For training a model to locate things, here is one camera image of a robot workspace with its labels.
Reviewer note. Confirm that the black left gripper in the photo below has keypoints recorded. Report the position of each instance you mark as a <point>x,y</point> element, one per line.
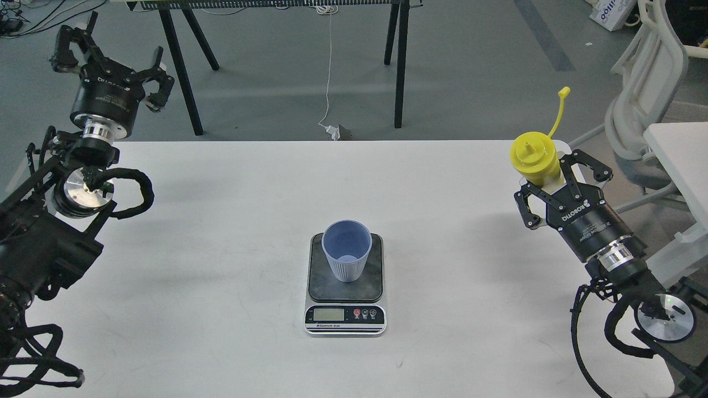
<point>105,102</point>

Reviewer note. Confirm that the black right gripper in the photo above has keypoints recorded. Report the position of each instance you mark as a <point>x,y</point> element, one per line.
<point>588,224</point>

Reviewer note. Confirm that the yellow squeeze bottle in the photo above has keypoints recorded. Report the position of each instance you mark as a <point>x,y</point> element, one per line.
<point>533,154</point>

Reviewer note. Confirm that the blue plastic cup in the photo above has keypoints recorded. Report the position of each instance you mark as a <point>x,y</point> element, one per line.
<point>347,244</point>

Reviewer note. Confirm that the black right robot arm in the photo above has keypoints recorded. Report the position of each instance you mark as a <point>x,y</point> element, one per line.
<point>645,315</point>

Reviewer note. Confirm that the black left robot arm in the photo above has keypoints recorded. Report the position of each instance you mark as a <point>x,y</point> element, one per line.
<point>51,221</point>

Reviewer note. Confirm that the digital kitchen scale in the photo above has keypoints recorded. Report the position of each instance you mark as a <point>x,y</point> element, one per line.
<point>345,309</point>

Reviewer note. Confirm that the white side table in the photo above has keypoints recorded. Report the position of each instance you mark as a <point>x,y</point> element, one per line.
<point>682,150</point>

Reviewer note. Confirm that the white office chair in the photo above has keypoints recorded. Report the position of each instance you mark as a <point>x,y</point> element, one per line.
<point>652,68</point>

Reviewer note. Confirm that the white printed bag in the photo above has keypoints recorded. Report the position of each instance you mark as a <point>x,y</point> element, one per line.
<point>611,15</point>

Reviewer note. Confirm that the white power adapter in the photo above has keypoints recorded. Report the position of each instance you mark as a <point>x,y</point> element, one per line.
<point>339,133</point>

